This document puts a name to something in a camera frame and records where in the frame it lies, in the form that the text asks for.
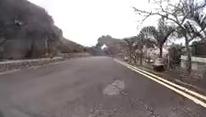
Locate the row of bare trees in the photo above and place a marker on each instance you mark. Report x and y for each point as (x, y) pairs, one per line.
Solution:
(176, 31)

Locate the dark tree clump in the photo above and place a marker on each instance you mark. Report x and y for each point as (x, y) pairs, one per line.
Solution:
(107, 42)

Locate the pale block on dark base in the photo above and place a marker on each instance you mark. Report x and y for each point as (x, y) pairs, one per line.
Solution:
(158, 63)

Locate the white wall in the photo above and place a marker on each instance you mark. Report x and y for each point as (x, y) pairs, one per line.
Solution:
(196, 62)

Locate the grey asphalt road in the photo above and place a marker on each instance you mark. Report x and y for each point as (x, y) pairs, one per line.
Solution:
(75, 92)

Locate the wooded hillside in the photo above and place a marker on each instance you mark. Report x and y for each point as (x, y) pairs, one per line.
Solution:
(26, 31)

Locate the dirt roadside verge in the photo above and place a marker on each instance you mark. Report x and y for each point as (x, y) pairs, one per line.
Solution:
(185, 79)

